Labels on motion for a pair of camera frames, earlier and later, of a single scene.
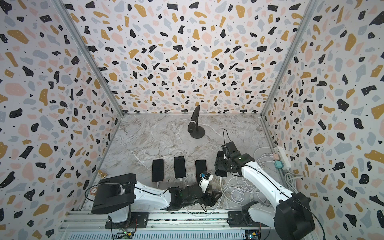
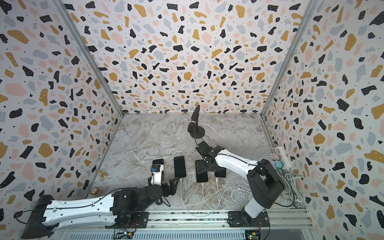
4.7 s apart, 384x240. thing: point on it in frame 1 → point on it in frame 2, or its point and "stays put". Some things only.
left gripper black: x=213 y=201 → x=165 y=187
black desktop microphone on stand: x=196 y=132 stays put
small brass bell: x=103 y=175 stays put
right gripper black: x=218 y=163 → x=212 y=170
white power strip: x=283 y=157 stays put
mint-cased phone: x=220 y=173 stays put
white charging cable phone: x=237 y=194 → x=226 y=198
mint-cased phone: x=179 y=164 stays put
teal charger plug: x=279 y=164 stays put
